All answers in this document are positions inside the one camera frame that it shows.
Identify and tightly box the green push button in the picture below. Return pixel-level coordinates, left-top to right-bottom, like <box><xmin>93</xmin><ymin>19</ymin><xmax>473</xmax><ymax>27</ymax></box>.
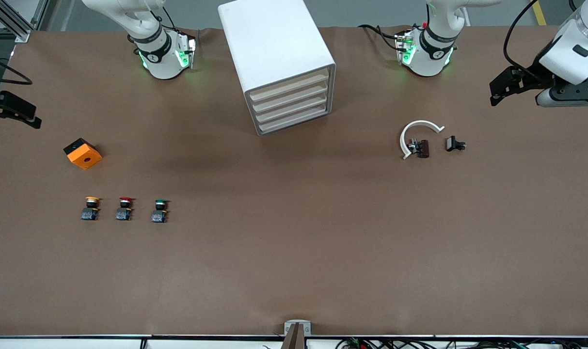
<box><xmin>151</xmin><ymin>198</ymin><xmax>170</xmax><ymax>223</ymax></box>

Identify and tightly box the orange button box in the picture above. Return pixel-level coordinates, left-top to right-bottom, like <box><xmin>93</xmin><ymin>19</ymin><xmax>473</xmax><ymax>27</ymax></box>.
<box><xmin>64</xmin><ymin>138</ymin><xmax>103</xmax><ymax>170</ymax></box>

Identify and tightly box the yellow push button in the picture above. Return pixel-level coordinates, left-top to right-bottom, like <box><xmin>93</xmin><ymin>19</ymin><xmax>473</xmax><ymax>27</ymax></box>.
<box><xmin>81</xmin><ymin>196</ymin><xmax>100</xmax><ymax>221</ymax></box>

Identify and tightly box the red push button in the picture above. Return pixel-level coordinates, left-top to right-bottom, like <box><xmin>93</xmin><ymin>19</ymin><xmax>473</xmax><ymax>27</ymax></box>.
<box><xmin>115</xmin><ymin>196</ymin><xmax>134</xmax><ymax>221</ymax></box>

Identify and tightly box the dark brown small component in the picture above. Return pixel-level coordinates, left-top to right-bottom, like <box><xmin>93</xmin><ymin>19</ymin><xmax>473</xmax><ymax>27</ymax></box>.
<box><xmin>408</xmin><ymin>139</ymin><xmax>430</xmax><ymax>159</ymax></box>

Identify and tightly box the brown table mat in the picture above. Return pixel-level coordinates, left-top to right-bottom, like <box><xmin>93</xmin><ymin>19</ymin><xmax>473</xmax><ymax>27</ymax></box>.
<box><xmin>0</xmin><ymin>25</ymin><xmax>588</xmax><ymax>337</ymax></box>

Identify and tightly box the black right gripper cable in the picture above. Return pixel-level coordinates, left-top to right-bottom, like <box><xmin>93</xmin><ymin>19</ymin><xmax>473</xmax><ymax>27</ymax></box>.
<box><xmin>0</xmin><ymin>51</ymin><xmax>32</xmax><ymax>85</ymax></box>

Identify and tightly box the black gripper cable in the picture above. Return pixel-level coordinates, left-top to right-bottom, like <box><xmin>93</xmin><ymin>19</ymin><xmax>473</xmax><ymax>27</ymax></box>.
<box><xmin>504</xmin><ymin>0</ymin><xmax>541</xmax><ymax>71</ymax></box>
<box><xmin>0</xmin><ymin>51</ymin><xmax>32</xmax><ymax>85</ymax></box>

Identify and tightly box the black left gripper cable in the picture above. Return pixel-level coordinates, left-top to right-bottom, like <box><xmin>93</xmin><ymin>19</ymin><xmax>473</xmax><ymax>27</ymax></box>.
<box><xmin>504</xmin><ymin>0</ymin><xmax>541</xmax><ymax>71</ymax></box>

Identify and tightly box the aluminium frame profile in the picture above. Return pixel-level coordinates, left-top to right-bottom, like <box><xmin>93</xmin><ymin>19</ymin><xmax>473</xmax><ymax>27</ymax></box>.
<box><xmin>0</xmin><ymin>0</ymin><xmax>49</xmax><ymax>43</ymax></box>

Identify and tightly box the white curved plastic bracket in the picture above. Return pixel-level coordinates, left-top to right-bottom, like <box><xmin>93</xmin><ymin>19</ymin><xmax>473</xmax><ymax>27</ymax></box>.
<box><xmin>400</xmin><ymin>120</ymin><xmax>445</xmax><ymax>160</ymax></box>

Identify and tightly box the black left arm base cable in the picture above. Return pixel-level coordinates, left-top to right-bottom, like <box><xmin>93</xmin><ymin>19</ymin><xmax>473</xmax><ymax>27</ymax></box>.
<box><xmin>358</xmin><ymin>23</ymin><xmax>402</xmax><ymax>51</ymax></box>

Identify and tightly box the black arm base cable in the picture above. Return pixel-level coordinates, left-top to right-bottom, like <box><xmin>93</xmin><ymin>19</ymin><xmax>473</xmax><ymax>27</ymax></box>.
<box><xmin>358</xmin><ymin>23</ymin><xmax>402</xmax><ymax>51</ymax></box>
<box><xmin>148</xmin><ymin>2</ymin><xmax>178</xmax><ymax>32</ymax></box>

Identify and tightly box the black right arm base cable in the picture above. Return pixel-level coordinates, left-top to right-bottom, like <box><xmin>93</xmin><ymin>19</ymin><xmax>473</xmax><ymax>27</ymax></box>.
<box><xmin>148</xmin><ymin>2</ymin><xmax>178</xmax><ymax>32</ymax></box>

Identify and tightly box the black cable bundle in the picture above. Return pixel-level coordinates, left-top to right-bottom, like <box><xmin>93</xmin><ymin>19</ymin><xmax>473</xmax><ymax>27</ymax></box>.
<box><xmin>335</xmin><ymin>337</ymin><xmax>588</xmax><ymax>349</ymax></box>

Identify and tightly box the grey metal edge bracket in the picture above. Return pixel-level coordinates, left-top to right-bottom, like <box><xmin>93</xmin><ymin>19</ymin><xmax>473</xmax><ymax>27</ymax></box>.
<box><xmin>284</xmin><ymin>320</ymin><xmax>312</xmax><ymax>337</ymax></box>

